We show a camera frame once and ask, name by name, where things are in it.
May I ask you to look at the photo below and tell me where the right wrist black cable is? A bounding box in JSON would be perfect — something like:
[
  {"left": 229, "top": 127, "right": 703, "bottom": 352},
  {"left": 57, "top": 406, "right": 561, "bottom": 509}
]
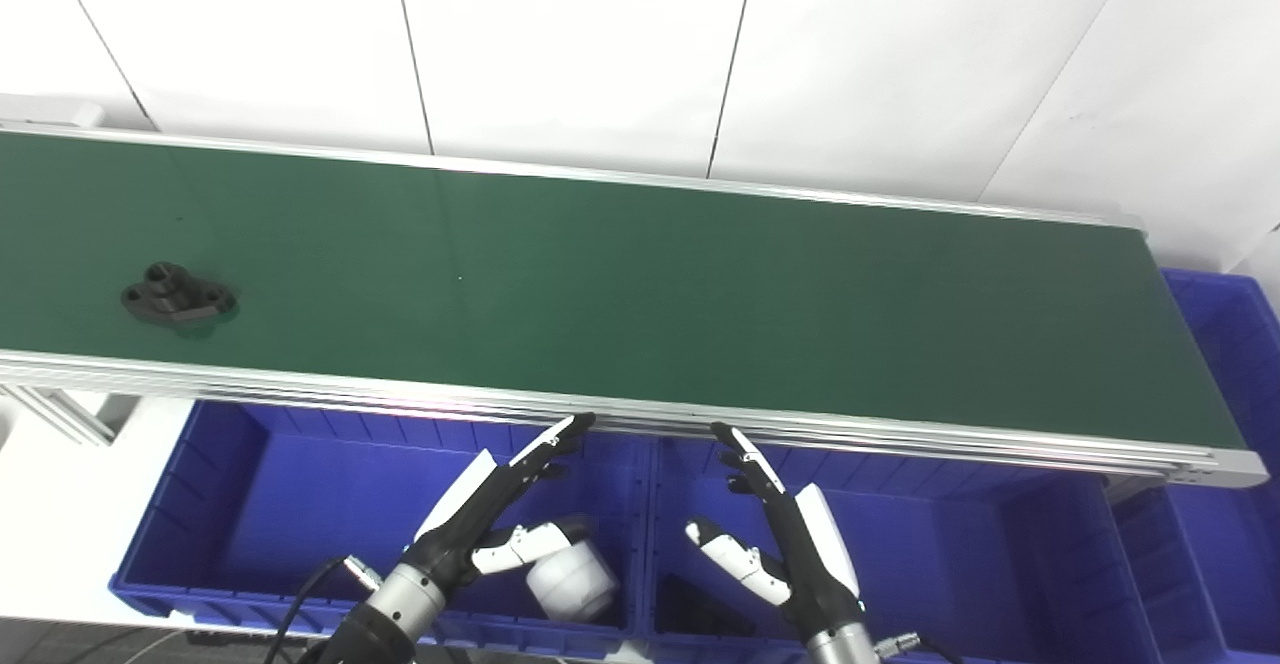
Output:
[{"left": 875, "top": 631, "right": 961, "bottom": 664}]

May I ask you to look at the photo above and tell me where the blue plastic bin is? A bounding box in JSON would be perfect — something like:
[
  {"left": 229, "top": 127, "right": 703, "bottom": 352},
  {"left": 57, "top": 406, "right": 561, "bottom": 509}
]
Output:
[
  {"left": 110, "top": 399, "right": 651, "bottom": 660},
  {"left": 1110, "top": 267, "right": 1280, "bottom": 664},
  {"left": 645, "top": 434, "right": 1166, "bottom": 664}
]

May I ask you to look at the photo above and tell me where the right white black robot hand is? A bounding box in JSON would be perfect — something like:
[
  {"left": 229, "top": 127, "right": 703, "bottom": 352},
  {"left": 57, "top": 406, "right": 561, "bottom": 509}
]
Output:
[{"left": 685, "top": 421, "right": 867, "bottom": 637}]

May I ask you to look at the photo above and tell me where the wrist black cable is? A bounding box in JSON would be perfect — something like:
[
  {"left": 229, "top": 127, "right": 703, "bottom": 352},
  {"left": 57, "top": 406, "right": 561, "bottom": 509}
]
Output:
[
  {"left": 875, "top": 631, "right": 961, "bottom": 664},
  {"left": 262, "top": 556, "right": 386, "bottom": 664}
]

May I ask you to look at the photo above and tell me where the aluminium extrusion conveyor leg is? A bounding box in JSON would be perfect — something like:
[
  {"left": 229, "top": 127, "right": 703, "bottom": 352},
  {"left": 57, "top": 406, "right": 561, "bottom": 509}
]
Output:
[{"left": 0, "top": 384, "right": 116, "bottom": 447}]

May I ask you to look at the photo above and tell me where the white cylindrical part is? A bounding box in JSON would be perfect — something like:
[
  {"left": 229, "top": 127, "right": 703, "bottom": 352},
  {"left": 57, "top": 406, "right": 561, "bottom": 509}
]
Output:
[{"left": 525, "top": 514, "right": 621, "bottom": 623}]

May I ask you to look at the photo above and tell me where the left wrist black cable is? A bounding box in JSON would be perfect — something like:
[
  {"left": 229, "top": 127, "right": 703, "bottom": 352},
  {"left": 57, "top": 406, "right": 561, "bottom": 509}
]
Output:
[{"left": 262, "top": 556, "right": 386, "bottom": 664}]

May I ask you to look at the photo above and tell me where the green conveyor belt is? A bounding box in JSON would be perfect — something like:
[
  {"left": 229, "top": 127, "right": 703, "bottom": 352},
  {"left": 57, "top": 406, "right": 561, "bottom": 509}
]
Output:
[
  {"left": 0, "top": 122, "right": 1271, "bottom": 490},
  {"left": 0, "top": 131, "right": 1247, "bottom": 451}
]

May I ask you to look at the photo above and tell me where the grey conveyor end housing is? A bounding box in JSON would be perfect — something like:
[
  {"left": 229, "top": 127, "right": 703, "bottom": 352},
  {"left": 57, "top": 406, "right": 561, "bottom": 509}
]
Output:
[{"left": 0, "top": 94, "right": 106, "bottom": 130}]

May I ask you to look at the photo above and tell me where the black flanged metal part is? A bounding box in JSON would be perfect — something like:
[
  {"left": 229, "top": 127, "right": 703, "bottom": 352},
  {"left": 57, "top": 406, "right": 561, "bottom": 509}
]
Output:
[{"left": 120, "top": 262, "right": 239, "bottom": 325}]

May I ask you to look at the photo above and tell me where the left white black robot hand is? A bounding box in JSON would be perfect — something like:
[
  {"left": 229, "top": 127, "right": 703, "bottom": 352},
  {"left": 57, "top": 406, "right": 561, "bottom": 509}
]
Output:
[{"left": 403, "top": 412, "right": 597, "bottom": 592}]

